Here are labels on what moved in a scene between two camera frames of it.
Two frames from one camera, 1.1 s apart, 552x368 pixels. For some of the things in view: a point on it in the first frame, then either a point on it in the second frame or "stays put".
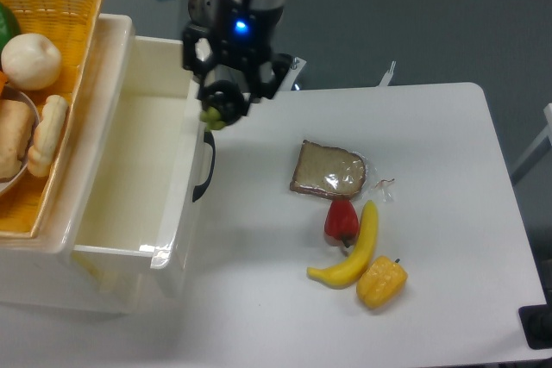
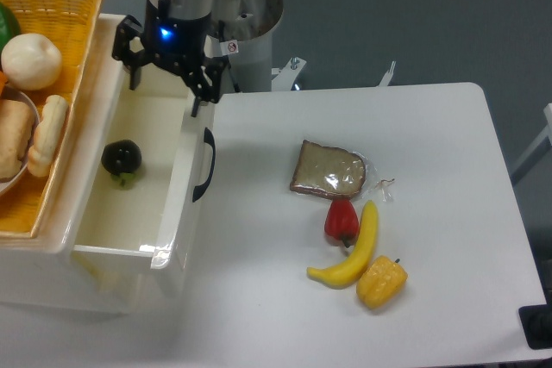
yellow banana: x=347 y=272 stays put
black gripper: x=245 y=36 to x=170 y=39
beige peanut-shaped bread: x=47 y=135 stays put
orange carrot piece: x=3 y=81 stays put
